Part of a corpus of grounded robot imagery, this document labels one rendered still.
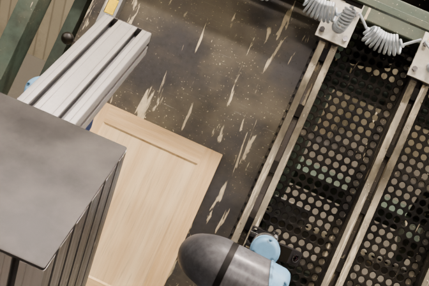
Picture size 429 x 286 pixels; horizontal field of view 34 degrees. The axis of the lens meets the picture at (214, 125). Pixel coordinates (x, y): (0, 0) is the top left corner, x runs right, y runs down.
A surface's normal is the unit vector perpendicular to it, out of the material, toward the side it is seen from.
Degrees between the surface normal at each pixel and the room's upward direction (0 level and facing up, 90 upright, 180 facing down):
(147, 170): 53
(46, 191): 0
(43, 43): 90
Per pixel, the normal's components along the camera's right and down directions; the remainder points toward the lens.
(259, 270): 0.18, -0.59
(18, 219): 0.29, -0.77
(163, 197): -0.04, -0.07
